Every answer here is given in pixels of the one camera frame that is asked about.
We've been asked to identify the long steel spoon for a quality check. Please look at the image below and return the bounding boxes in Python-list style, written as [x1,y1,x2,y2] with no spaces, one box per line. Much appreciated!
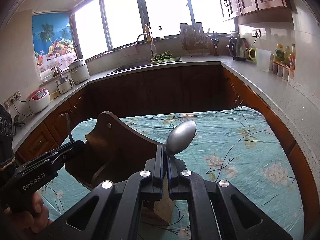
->
[164,120,196,155]

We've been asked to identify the steel chopstick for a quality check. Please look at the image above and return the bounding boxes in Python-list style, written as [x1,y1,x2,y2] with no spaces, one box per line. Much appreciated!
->
[66,113,74,142]

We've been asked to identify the kitchen sink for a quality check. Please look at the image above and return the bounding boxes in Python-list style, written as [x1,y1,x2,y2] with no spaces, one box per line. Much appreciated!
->
[111,60,151,74]

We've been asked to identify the kitchen faucet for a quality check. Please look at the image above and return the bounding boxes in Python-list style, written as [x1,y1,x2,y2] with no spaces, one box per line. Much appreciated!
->
[136,33,157,58]

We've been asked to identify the person's left hand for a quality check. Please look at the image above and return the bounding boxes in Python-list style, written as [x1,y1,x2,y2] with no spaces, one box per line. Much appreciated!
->
[4,192,53,239]

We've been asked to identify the wooden utensil holder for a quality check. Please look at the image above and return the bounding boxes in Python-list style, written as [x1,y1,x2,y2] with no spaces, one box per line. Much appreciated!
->
[65,111,175,225]

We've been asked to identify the floral teal tablecloth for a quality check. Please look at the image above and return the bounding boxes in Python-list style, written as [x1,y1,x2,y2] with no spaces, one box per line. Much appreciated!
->
[38,107,304,239]

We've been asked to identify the small black phone tripod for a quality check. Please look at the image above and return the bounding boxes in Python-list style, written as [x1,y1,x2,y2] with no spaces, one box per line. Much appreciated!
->
[13,115,25,128]

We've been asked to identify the white red rice cooker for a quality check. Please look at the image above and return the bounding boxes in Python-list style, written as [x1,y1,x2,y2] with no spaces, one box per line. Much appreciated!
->
[25,87,50,114]

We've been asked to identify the small white blender pot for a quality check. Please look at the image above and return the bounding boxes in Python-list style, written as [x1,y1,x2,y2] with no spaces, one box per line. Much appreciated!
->
[55,75,75,94]

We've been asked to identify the green vegetables in basket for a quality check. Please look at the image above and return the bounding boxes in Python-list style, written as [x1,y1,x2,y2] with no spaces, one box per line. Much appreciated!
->
[151,51,181,64]

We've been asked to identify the white round cooker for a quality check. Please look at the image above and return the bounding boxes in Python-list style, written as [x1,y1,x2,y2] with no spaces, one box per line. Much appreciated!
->
[69,59,89,85]

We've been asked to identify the wooden dish rack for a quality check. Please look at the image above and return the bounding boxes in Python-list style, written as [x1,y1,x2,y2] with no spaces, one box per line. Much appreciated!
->
[180,22,207,56]

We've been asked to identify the knife block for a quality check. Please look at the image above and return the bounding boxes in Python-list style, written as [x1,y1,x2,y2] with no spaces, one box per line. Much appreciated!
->
[211,32,219,56]

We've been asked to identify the steel electric kettle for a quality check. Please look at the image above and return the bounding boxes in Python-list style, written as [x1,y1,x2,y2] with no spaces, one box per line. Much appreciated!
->
[228,35,247,61]

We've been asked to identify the spice jar rack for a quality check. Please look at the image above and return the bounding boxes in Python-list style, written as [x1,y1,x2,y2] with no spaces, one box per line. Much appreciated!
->
[272,60,295,82]

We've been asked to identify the fruit beach poster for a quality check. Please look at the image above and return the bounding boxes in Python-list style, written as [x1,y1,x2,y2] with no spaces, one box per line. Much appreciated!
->
[32,12,77,75]

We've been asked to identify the yellow dish soap bottle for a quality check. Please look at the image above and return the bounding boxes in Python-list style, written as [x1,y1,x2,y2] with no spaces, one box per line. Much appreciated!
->
[144,23,152,42]

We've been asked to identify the yellow oil bottle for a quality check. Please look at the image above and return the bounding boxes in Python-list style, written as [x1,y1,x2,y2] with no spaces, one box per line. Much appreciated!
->
[275,43,285,62]

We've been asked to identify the upper wooden cabinets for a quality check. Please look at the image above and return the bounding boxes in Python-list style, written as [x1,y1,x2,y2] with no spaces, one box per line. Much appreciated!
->
[218,0,292,24]

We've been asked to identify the wall power socket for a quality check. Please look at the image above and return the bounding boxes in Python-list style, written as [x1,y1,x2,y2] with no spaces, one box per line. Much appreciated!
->
[4,91,21,108]

